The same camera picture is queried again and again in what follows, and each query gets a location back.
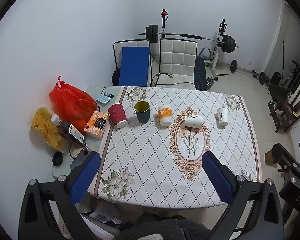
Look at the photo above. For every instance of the black bag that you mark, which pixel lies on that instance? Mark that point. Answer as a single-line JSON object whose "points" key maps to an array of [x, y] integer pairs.
{"points": [[115, 78]]}

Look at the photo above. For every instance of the dark liquid bottle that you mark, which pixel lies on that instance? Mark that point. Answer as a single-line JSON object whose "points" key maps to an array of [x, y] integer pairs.
{"points": [[67, 131]]}

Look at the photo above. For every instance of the grey fleece clothing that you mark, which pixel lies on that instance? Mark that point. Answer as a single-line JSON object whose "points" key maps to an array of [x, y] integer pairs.
{"points": [[165, 230]]}

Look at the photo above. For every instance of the tall white printed cup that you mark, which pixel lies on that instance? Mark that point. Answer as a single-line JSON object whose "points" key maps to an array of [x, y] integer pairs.
{"points": [[222, 117]]}

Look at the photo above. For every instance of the dark wooden chair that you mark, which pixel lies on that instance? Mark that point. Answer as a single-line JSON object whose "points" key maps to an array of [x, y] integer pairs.
{"points": [[290, 112]]}

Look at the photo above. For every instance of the orange tissue box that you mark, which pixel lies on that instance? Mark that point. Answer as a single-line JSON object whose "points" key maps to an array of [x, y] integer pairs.
{"points": [[96, 125]]}

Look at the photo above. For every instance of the white padded chair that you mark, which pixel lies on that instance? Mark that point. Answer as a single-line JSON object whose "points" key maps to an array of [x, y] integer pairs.
{"points": [[116, 55]]}

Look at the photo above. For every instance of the small dark gadget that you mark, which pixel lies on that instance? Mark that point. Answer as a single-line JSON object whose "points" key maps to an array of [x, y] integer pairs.
{"points": [[108, 95]]}

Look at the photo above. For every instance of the floral patterned tablecloth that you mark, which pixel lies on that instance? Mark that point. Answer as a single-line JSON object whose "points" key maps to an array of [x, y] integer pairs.
{"points": [[150, 160]]}

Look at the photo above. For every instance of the bag of yellow chips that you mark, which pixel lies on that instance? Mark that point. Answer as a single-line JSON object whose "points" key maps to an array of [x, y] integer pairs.
{"points": [[43, 125]]}

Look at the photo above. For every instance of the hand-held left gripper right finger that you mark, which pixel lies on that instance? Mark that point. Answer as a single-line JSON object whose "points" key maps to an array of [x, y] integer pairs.
{"points": [[218, 177]]}

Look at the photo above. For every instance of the light blue packet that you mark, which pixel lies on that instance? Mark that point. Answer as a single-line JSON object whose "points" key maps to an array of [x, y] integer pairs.
{"points": [[103, 100]]}

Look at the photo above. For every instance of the pile of papers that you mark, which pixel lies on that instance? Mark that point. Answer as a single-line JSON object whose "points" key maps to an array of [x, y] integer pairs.
{"points": [[102, 215]]}

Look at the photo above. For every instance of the blue board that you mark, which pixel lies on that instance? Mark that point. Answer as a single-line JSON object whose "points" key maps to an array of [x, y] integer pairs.
{"points": [[135, 66]]}

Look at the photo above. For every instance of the long barbell with plates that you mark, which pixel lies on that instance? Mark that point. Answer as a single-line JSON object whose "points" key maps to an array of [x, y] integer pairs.
{"points": [[152, 33]]}

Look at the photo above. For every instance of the red plastic bag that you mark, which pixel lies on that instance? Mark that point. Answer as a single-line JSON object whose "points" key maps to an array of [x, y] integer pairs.
{"points": [[73, 105]]}

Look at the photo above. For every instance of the white weight bench rack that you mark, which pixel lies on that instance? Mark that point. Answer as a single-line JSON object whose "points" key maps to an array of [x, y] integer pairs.
{"points": [[221, 33]]}

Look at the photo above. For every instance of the black round object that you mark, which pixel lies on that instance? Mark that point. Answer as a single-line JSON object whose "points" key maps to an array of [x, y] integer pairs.
{"points": [[57, 159]]}

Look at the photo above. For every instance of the white quilted chair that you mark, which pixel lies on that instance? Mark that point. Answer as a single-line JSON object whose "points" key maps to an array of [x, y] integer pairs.
{"points": [[177, 60]]}

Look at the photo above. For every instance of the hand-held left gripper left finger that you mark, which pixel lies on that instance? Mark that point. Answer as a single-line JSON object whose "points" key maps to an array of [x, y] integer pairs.
{"points": [[83, 177]]}

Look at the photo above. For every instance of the black exercise machine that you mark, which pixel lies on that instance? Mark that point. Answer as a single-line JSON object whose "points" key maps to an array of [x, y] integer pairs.
{"points": [[282, 85]]}

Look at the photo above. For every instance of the black and blue bench pad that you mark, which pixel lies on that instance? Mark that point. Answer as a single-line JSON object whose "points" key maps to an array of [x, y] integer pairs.
{"points": [[200, 73]]}

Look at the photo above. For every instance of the silver weight plates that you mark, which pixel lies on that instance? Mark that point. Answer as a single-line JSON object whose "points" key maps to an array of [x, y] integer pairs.
{"points": [[210, 82]]}

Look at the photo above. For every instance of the black dumbbell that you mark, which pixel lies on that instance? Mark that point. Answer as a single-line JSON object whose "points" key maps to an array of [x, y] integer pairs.
{"points": [[262, 77]]}

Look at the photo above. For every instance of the dark teal cup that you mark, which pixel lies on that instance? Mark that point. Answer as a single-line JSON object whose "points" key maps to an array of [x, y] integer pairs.
{"points": [[142, 113]]}

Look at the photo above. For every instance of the brown wooden block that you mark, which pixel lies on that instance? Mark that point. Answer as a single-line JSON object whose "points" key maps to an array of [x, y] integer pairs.
{"points": [[270, 158]]}

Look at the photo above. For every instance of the red ribbed paper cup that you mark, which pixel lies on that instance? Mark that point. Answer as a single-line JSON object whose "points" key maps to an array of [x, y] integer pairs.
{"points": [[117, 115]]}

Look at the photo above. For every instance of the short white printed cup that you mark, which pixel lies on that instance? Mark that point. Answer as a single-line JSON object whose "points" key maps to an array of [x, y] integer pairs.
{"points": [[193, 121]]}

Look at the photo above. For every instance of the orange and white cup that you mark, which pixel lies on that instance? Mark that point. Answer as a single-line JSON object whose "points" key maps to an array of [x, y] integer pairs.
{"points": [[164, 116]]}

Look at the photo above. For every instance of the short barbell with plate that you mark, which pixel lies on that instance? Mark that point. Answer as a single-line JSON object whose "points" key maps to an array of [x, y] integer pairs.
{"points": [[233, 66]]}

